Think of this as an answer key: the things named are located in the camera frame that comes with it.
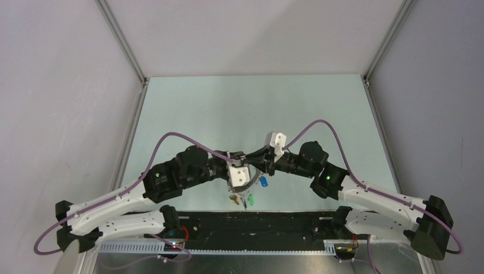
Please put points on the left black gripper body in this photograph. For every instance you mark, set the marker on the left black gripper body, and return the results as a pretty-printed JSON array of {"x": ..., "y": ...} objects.
[{"x": 218, "y": 167}]

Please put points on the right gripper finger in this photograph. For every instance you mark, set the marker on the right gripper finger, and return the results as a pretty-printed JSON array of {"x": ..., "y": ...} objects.
[
  {"x": 257, "y": 156},
  {"x": 264, "y": 167}
]

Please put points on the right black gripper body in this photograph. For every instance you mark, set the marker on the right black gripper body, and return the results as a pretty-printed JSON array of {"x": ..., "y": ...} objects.
[{"x": 284, "y": 163}]

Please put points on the large metal keyring with keys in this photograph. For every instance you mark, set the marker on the large metal keyring with keys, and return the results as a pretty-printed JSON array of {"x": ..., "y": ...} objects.
[{"x": 243, "y": 195}]

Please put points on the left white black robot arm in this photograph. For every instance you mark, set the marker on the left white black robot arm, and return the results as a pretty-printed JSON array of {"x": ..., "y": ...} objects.
[{"x": 112, "y": 215}]

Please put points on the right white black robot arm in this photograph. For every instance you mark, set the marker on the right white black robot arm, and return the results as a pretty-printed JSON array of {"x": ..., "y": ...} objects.
[{"x": 425, "y": 223}]

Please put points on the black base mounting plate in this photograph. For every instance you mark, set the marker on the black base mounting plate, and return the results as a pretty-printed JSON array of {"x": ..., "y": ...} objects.
[{"x": 257, "y": 231}]

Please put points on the left small circuit board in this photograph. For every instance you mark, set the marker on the left small circuit board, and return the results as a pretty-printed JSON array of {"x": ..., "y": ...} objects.
[{"x": 174, "y": 247}]

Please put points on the small circuit board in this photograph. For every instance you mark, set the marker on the small circuit board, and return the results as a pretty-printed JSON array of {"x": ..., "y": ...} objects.
[
  {"x": 340, "y": 249},
  {"x": 174, "y": 247}
]

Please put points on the right small circuit board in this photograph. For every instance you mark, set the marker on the right small circuit board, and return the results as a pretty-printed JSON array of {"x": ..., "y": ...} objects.
[{"x": 340, "y": 249}]

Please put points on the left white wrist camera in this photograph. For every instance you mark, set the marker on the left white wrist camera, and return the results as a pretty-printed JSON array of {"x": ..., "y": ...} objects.
[{"x": 238, "y": 176}]

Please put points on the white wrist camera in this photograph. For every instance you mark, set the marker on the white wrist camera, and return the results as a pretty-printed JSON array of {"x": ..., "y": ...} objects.
[
  {"x": 238, "y": 176},
  {"x": 276, "y": 140}
]

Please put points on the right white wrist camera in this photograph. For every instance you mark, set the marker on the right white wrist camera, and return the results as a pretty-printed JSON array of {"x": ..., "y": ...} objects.
[{"x": 276, "y": 140}]

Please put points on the grey slotted cable duct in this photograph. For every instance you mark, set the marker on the grey slotted cable duct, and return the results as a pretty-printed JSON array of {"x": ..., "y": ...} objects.
[{"x": 158, "y": 248}]

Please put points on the left aluminium frame post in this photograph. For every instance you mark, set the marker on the left aluminium frame post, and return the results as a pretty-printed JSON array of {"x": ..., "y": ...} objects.
[{"x": 121, "y": 39}]

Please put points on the aluminium frame post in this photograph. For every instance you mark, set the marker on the aluminium frame post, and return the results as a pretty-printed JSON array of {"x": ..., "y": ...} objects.
[
  {"x": 402, "y": 14},
  {"x": 121, "y": 39}
]

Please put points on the right aluminium frame post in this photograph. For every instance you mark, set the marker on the right aluminium frame post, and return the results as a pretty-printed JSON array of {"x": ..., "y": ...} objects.
[{"x": 402, "y": 14}]

